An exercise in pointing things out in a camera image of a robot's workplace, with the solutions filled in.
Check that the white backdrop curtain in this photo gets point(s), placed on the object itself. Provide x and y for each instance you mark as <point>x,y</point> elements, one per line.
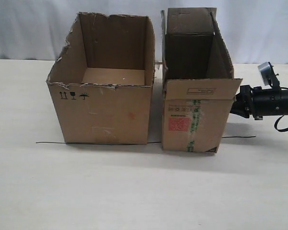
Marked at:
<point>254,31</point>

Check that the large open cardboard box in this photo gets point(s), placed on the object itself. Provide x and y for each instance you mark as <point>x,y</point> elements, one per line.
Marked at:
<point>101,83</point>

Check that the small taped cardboard box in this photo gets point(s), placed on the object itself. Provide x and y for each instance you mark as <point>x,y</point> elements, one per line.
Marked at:
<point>199,85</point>

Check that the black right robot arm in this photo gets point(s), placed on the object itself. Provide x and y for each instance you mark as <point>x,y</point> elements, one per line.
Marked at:
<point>258,102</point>

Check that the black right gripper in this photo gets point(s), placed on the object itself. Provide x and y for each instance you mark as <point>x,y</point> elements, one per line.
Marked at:
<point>243,104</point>

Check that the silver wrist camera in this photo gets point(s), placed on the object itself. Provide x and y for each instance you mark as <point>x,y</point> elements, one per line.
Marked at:
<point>268,75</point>

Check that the black line tape strip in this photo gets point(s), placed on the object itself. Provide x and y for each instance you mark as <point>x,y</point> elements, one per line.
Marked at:
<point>152,142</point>

